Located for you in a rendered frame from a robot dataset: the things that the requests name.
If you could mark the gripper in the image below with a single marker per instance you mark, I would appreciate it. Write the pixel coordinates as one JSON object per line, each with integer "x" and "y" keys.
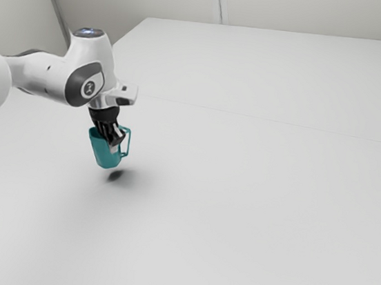
{"x": 104, "y": 114}

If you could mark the teal faceted mug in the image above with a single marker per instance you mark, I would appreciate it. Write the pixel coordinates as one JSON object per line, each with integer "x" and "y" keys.
{"x": 105, "y": 154}

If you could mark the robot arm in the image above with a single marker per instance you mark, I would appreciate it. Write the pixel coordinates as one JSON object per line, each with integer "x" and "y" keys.
{"x": 39, "y": 72}

